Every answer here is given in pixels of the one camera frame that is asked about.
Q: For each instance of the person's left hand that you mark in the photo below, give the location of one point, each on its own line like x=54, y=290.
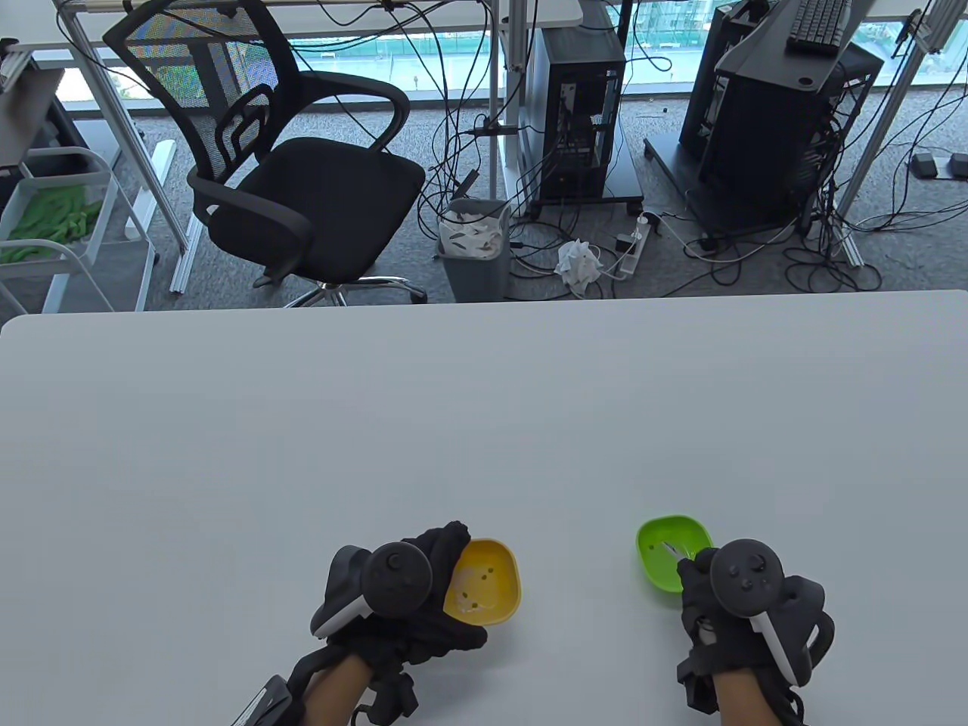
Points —
x=446, y=548

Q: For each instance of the person's right hand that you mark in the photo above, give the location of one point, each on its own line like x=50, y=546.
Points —
x=696, y=597

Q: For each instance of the group of mung beans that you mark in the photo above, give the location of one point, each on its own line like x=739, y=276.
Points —
x=477, y=578

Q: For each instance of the green small dish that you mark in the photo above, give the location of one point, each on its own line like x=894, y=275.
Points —
x=654, y=575

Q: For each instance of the metal tweezers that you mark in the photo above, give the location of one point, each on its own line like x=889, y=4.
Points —
x=675, y=550

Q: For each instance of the yellow plastic dish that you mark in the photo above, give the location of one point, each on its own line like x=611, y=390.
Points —
x=503, y=597

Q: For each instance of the person's right forearm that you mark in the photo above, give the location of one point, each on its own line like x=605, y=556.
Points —
x=745, y=703

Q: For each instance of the person's left forearm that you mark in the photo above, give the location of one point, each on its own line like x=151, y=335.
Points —
x=333, y=692

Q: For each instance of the pile of white grains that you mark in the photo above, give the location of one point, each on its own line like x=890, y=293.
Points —
x=465, y=594

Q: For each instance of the black right hand controller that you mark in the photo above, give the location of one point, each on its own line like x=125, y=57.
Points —
x=749, y=578

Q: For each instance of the black hand controller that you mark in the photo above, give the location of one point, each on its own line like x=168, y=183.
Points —
x=397, y=578
x=749, y=578

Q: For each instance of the black left hand controller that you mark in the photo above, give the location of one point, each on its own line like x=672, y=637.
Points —
x=397, y=578

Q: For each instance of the grey trash bin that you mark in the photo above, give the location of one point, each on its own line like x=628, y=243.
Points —
x=476, y=276

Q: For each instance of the crumpled white paper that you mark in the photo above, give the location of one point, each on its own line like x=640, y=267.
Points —
x=576, y=261

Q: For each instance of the white power strip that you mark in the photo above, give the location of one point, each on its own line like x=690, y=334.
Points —
x=634, y=257

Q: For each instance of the black mesh office chair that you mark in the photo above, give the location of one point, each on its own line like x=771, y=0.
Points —
x=318, y=197

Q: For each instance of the black wheeled tower platform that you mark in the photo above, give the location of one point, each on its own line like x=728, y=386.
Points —
x=624, y=178
x=673, y=166

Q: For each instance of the black computer tower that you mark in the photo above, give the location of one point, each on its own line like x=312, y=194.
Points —
x=764, y=151
x=707, y=91
x=575, y=113

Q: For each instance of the white trolley cart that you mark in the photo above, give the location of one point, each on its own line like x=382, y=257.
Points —
x=83, y=257

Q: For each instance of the grey foot pedal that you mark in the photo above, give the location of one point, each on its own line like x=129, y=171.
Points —
x=923, y=166
x=959, y=166

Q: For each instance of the pile of green pods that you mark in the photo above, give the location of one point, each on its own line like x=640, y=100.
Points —
x=53, y=215

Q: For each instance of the black tilted desk top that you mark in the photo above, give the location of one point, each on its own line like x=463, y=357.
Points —
x=771, y=60

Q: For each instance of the black keyboard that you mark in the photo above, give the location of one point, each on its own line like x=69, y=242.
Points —
x=818, y=26

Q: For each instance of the grey side board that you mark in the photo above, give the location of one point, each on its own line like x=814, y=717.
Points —
x=23, y=113

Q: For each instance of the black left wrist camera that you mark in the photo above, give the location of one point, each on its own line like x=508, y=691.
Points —
x=265, y=705

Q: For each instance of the aluminium frame post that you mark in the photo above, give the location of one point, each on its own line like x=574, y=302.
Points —
x=892, y=113

